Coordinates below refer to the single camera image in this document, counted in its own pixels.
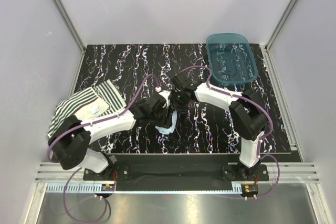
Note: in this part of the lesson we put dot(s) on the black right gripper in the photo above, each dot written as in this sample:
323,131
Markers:
175,106

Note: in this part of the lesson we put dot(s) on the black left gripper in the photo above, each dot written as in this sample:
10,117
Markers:
166,121

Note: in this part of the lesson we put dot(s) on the light blue towel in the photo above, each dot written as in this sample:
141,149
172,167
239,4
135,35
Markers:
166,122

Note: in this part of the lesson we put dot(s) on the green white striped towel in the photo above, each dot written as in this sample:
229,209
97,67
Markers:
90,103

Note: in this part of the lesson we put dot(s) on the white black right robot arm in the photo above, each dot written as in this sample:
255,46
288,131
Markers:
250,120

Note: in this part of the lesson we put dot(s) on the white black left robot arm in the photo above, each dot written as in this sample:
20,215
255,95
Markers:
70,143

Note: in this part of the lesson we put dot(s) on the teal transparent plastic bin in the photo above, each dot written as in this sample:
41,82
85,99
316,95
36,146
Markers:
231,59

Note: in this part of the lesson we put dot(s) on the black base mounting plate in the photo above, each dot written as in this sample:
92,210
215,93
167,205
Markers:
180,158

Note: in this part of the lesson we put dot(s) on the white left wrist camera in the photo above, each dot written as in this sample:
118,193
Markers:
166,94

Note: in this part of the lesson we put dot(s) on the white slotted cable duct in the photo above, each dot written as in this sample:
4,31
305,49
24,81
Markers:
121,188

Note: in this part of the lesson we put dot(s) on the aluminium front rail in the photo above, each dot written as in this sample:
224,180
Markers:
266,172

